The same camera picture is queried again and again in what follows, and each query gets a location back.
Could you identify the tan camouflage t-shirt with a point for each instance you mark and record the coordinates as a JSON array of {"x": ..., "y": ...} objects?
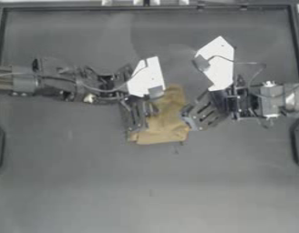
[{"x": 164, "y": 124}]

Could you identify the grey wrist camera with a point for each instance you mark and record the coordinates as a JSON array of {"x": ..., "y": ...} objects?
[
  {"x": 200, "y": 63},
  {"x": 156, "y": 92}
]

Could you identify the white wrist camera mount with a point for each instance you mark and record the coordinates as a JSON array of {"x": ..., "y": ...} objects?
[
  {"x": 145, "y": 77},
  {"x": 219, "y": 63}
]

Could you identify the white frame bracket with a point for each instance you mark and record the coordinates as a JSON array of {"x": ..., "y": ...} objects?
[
  {"x": 137, "y": 2},
  {"x": 155, "y": 2},
  {"x": 105, "y": 2},
  {"x": 183, "y": 2}
]

